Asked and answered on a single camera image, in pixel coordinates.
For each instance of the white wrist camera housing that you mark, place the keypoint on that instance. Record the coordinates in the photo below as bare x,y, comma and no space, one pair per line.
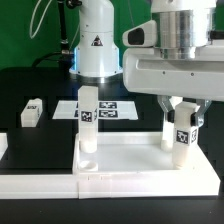
144,35

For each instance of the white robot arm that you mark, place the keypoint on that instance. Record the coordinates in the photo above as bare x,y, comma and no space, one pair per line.
178,52

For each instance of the white part at left edge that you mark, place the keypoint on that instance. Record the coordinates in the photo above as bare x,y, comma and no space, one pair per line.
3,144

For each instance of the white desk tabletop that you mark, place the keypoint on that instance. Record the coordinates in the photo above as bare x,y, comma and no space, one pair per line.
132,154

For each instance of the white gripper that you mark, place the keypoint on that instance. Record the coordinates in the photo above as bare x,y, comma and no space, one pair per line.
144,71

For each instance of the white L-shaped obstacle fixture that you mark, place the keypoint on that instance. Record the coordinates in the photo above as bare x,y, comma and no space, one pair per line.
45,186

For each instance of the base plate with fiducial tags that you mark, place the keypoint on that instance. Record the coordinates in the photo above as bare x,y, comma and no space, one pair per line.
107,110

